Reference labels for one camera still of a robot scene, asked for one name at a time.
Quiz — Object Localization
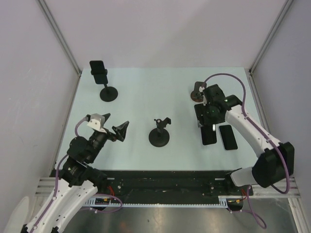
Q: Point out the purple-edged phone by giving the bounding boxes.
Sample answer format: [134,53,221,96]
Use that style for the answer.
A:
[201,125,217,146]

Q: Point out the black phone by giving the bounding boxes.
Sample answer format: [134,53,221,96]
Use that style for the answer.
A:
[219,125,238,150]
[89,60,106,75]

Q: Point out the black phone stand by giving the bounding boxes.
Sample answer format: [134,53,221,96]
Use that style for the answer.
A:
[91,68,118,102]
[149,117,171,148]

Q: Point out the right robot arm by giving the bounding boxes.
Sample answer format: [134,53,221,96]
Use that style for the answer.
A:
[190,82,294,195]

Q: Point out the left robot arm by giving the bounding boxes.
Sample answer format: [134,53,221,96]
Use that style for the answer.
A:
[21,114,129,233]

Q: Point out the brown-based phone stand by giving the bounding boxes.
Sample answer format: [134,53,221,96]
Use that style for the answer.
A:
[190,82,207,102]

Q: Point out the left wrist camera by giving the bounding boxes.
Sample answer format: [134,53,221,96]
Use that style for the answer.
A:
[87,114,106,133]

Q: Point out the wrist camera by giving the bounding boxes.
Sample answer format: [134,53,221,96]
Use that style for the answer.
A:
[87,114,106,133]
[199,83,207,106]

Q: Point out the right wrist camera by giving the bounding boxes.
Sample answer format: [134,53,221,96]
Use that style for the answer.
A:
[199,83,207,106]

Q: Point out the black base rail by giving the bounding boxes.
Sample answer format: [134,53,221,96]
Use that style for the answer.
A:
[98,170,247,204]

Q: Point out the white cable duct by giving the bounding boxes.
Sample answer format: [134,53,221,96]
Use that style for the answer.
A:
[83,196,246,208]

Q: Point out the left aluminium frame post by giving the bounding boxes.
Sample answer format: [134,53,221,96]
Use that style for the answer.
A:
[36,0,82,77]

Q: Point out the aluminium frame post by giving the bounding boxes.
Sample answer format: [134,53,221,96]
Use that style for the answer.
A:
[248,0,295,75]
[36,0,82,77]

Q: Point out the right aluminium frame post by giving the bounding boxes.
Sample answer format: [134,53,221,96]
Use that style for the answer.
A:
[248,0,295,75]

